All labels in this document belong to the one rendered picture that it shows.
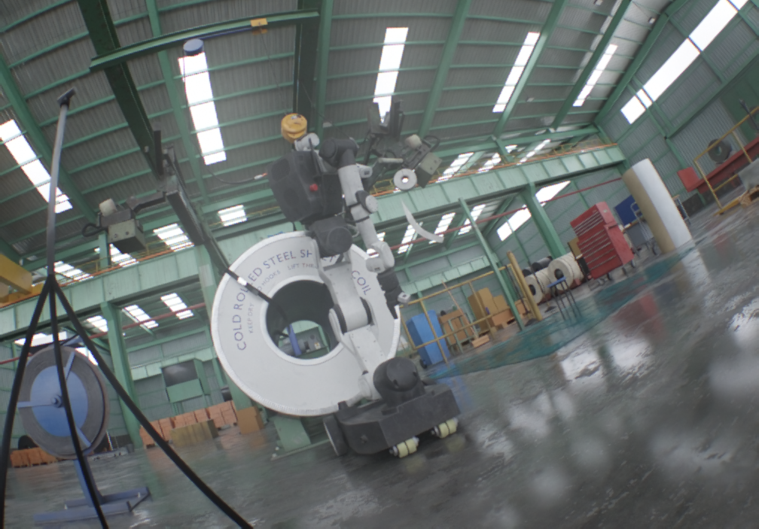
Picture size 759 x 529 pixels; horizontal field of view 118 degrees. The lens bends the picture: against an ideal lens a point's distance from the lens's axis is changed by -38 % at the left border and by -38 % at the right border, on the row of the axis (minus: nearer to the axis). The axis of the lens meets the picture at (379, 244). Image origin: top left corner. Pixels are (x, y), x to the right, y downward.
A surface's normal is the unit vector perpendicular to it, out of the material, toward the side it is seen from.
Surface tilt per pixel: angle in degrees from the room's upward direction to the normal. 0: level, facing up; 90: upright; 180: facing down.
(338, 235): 110
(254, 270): 90
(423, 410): 90
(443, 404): 90
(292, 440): 90
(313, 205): 131
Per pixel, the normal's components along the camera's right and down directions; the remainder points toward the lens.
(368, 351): 0.06, -0.73
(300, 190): -0.48, 0.41
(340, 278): 0.26, -0.32
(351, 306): 0.17, -0.53
